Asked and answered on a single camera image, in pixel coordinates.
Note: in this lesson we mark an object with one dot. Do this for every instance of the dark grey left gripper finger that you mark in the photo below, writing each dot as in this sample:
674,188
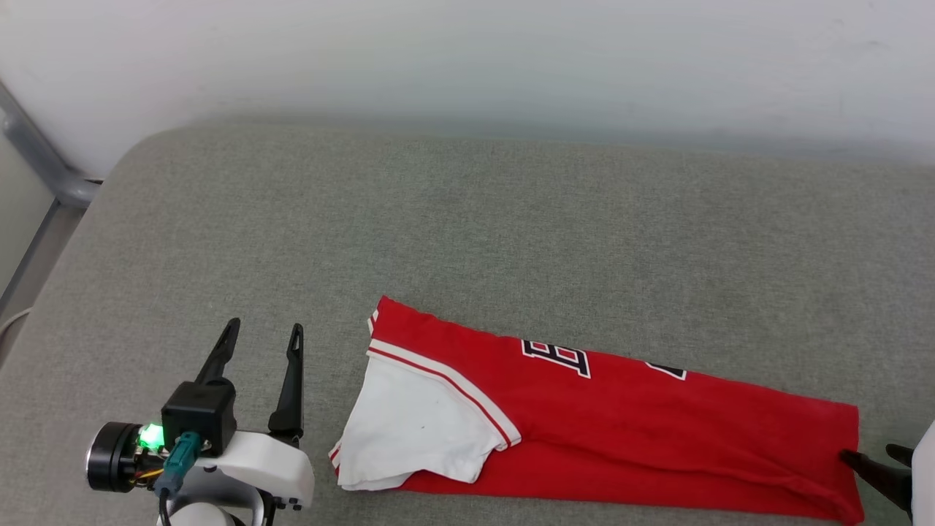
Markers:
294,394
221,358

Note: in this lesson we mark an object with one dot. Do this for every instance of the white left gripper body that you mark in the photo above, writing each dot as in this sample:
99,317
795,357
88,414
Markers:
270,467

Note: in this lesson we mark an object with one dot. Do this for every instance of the grey metal tube frame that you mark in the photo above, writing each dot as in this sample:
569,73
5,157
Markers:
44,164

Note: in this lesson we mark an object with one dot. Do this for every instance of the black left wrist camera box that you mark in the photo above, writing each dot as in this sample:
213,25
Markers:
197,413

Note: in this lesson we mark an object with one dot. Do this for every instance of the red and white jersey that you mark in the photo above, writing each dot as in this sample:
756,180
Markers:
621,424

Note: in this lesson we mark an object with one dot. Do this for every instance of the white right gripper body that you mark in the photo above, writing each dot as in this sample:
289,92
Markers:
925,475

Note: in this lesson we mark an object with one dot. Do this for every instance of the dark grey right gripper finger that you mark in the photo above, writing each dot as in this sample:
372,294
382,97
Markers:
887,482
902,454

